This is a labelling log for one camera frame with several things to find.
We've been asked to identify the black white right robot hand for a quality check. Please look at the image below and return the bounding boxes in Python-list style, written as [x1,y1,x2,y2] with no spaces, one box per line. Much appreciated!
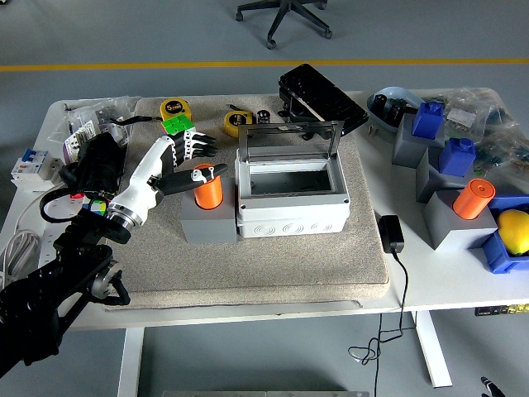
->
[480,375,503,397]

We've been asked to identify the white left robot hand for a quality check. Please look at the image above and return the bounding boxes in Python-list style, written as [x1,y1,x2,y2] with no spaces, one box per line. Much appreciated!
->
[107,130,229,222]

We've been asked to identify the orange cylinder battery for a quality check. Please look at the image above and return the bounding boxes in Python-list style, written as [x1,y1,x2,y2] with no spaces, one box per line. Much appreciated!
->
[193,163,224,210]
[452,178,496,220]

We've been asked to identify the transparent hinged box lid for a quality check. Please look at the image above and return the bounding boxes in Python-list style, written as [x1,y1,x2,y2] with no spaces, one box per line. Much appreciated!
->
[237,120,345,160]

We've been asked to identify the grey plastic junction box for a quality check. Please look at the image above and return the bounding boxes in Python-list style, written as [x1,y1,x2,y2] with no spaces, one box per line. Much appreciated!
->
[234,146,352,241]

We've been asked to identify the black cloth bundle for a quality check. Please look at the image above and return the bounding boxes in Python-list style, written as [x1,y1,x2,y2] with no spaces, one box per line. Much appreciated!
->
[60,132,127,199]

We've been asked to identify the small colourful puzzle cube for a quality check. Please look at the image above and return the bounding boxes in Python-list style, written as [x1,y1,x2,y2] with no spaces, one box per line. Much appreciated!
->
[84,199,109,218]

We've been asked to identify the large colourful puzzle cube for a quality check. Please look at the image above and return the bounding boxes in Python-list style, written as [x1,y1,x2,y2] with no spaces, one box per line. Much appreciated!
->
[160,117,195,136]

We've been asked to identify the white table leg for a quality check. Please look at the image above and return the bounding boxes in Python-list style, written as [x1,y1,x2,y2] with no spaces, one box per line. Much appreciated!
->
[117,328,145,397]
[415,310,452,389]

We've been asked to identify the black table control panel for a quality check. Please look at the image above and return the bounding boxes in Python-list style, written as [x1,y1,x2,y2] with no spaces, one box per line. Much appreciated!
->
[474,304,529,318]

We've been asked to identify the grey block with round hole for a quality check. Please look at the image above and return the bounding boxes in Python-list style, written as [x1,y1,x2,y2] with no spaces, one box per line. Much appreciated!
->
[180,194,239,245]

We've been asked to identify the yellow tape measure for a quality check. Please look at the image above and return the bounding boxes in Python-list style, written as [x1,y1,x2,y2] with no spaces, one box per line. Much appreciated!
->
[160,98,192,123]
[223,110,255,138]

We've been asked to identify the clear plastic bags with parts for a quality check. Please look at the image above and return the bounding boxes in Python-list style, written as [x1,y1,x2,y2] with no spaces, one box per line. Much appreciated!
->
[47,95,141,166]

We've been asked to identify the white blue circuit breaker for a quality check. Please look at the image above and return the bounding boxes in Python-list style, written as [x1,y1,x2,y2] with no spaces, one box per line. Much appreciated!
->
[10,147,63,194]

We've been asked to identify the white power strip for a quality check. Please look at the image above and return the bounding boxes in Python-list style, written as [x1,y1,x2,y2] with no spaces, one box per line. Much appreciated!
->
[36,197,86,270]

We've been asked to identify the blue plastic bin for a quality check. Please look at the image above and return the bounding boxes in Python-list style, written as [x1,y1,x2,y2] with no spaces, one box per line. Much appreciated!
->
[479,194,529,275]

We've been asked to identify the grey-brown mat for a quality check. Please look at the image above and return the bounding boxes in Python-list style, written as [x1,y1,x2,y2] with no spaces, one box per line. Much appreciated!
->
[97,94,392,311]

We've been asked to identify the yellow lemon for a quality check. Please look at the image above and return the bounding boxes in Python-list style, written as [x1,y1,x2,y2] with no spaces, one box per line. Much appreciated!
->
[495,208,529,256]

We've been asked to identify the grey block holder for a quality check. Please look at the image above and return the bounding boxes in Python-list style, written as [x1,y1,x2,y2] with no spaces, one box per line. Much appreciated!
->
[423,189,499,251]
[391,113,447,169]
[415,146,480,203]

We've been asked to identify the black power adapter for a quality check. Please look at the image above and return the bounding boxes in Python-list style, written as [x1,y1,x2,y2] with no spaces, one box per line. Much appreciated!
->
[378,214,407,254]

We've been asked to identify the black office chair base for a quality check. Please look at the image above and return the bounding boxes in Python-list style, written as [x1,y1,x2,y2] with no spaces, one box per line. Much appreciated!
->
[235,0,334,50]

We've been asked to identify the blue plastic block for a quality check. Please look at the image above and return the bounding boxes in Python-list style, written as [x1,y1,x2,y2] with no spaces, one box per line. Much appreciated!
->
[437,137,477,177]
[411,101,446,140]

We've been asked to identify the light blue dish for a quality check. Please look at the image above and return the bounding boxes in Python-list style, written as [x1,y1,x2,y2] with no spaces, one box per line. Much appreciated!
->
[366,86,427,134]

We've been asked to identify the clear bags of electronic components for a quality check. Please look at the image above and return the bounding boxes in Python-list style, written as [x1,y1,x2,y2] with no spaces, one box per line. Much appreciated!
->
[421,86,529,183]

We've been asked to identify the black strap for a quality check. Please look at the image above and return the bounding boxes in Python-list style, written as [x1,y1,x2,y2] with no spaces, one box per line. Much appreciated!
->
[109,115,163,127]

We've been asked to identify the white power cable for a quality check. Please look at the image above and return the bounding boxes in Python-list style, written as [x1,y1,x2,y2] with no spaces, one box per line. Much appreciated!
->
[0,185,63,290]

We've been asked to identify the black adapter cord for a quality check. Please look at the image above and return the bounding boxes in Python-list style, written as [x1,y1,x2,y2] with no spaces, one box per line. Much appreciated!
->
[348,250,410,397]

